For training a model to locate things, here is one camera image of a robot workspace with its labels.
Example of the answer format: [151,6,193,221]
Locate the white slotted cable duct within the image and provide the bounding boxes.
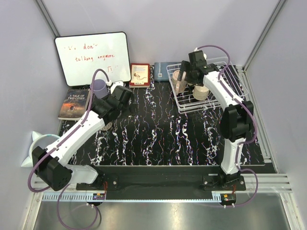
[42,193,106,202]

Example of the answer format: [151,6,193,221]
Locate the white dry-erase board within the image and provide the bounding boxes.
[55,32,131,87]

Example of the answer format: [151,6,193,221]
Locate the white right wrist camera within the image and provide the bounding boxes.
[194,48,207,60]

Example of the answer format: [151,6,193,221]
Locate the white patterned mug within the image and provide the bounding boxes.
[101,122,113,131]

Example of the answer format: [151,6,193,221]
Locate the lavender cup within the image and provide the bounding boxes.
[93,79,108,99]

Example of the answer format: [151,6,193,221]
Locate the pink cup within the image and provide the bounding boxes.
[172,69,187,95]

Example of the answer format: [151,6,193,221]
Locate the dark blue book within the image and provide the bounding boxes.
[153,62,177,82]

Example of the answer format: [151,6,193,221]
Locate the white wire dish rack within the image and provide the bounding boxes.
[166,56,248,114]

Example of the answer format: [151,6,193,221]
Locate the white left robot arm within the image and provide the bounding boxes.
[31,85,138,191]

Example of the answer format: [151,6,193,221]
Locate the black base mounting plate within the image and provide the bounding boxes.
[76,166,246,201]

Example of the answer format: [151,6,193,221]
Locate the red and cream book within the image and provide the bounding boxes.
[129,63,150,88]

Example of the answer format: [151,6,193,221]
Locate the A Tale of Two Cities book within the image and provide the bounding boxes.
[58,89,90,121]

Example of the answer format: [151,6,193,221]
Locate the white cat-ear headphones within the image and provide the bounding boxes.
[21,131,60,168]

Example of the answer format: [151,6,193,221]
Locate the cream ribbed cup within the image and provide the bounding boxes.
[193,86,210,101]

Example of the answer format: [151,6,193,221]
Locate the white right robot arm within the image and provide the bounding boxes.
[178,50,256,190]

